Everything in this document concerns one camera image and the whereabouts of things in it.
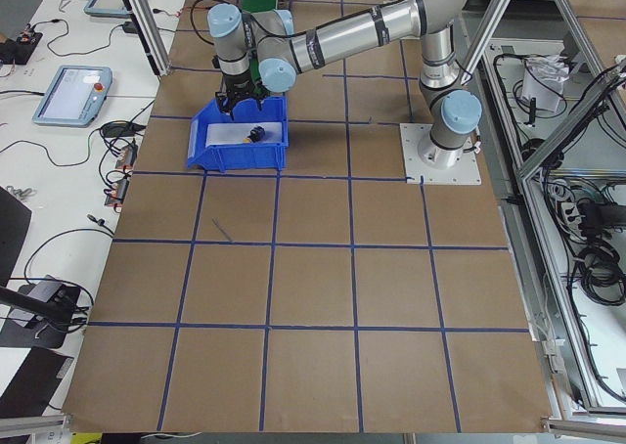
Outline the black power adapter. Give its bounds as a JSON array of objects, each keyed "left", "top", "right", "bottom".
[{"left": 122, "top": 22, "right": 138, "bottom": 34}]

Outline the blue bin left side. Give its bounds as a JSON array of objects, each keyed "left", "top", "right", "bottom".
[{"left": 186, "top": 96, "right": 289, "bottom": 172}]

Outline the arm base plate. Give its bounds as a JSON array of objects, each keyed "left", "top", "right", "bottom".
[{"left": 400, "top": 123, "right": 481, "bottom": 186}]

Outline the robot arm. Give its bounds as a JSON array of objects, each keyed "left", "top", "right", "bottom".
[{"left": 207, "top": 0, "right": 482, "bottom": 170}]

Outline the teach pendant far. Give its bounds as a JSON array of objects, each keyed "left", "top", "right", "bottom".
[{"left": 83, "top": 0, "right": 129, "bottom": 19}]

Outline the teach pendant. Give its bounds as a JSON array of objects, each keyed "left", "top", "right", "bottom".
[
  {"left": 32, "top": 65, "right": 113, "bottom": 127},
  {"left": 83, "top": 0, "right": 129, "bottom": 19}
]

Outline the white foam pad left bin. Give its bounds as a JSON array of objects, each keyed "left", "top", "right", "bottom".
[{"left": 205, "top": 121, "right": 283, "bottom": 146}]

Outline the aluminium frame post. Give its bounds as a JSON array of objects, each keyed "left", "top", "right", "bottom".
[{"left": 122, "top": 0, "right": 171, "bottom": 77}]

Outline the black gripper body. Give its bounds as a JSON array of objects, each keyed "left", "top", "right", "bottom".
[{"left": 215, "top": 71, "right": 270, "bottom": 110}]

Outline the teach pendant near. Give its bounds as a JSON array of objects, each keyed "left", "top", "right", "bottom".
[{"left": 32, "top": 65, "right": 113, "bottom": 127}]

